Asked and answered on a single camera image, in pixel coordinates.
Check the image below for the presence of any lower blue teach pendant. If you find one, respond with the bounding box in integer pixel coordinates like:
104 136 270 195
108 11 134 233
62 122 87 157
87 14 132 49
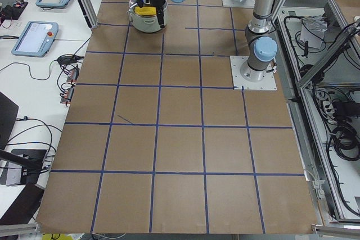
11 21 59 57

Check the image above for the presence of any pale green steel pot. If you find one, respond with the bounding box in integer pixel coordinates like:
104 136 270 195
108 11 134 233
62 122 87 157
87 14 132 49
128 14 161 33

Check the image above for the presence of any brown paper table mat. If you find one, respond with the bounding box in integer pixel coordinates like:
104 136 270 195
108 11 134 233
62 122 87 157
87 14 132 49
37 0 317 234

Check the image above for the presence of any grey box device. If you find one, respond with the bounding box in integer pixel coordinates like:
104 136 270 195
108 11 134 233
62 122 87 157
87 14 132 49
1 168 39 187

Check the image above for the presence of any black cable bundle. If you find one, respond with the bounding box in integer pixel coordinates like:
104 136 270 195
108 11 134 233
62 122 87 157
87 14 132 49
323 102 360 162

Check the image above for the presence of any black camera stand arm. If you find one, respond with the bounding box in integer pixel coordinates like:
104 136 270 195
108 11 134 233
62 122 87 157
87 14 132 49
0 150 42 170

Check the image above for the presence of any white crumpled paper bag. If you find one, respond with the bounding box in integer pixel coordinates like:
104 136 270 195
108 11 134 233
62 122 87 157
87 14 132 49
300 16 327 49

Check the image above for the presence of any small circuit board strip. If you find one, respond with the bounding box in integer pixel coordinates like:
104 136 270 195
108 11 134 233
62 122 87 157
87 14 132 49
60 67 79 107

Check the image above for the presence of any black laptop corner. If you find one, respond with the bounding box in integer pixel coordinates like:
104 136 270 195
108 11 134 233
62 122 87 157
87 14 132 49
0 93 19 150

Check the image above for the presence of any yellow corn cob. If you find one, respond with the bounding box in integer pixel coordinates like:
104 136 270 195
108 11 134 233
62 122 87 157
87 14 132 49
134 6 156 16

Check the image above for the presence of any black computer mouse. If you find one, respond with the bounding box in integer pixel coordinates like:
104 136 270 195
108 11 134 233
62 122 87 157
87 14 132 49
57 55 84 65

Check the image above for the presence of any glass pot lid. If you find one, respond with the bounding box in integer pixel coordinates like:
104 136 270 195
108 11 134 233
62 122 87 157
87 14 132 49
128 0 156 18

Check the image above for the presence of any black electronics board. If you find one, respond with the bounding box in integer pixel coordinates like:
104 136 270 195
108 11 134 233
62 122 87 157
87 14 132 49
1 1 28 23

